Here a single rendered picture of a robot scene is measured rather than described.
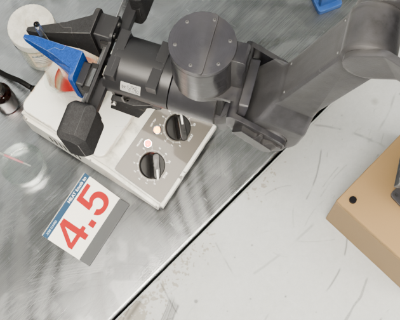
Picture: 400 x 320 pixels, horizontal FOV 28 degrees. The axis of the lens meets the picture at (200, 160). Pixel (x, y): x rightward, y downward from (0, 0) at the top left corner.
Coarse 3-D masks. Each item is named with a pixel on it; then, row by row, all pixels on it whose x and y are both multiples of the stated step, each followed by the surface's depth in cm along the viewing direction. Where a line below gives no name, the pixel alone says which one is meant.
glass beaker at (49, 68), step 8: (88, 56) 91; (96, 56) 88; (48, 64) 87; (56, 64) 90; (48, 72) 87; (56, 72) 91; (48, 80) 86; (48, 88) 85; (64, 96) 87; (72, 96) 87; (64, 104) 92; (104, 104) 93
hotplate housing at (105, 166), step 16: (144, 112) 95; (32, 128) 99; (48, 128) 95; (128, 128) 94; (128, 144) 94; (80, 160) 99; (96, 160) 94; (112, 160) 94; (192, 160) 98; (112, 176) 94; (144, 192) 95; (160, 208) 98
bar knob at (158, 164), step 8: (152, 152) 94; (144, 160) 94; (152, 160) 93; (160, 160) 95; (144, 168) 94; (152, 168) 94; (160, 168) 94; (144, 176) 95; (152, 176) 94; (160, 176) 94
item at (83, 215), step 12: (84, 192) 96; (96, 192) 97; (108, 192) 98; (72, 204) 96; (84, 204) 96; (96, 204) 97; (108, 204) 98; (72, 216) 96; (84, 216) 97; (96, 216) 97; (60, 228) 95; (72, 228) 96; (84, 228) 97; (60, 240) 95; (72, 240) 96; (84, 240) 97; (72, 252) 96
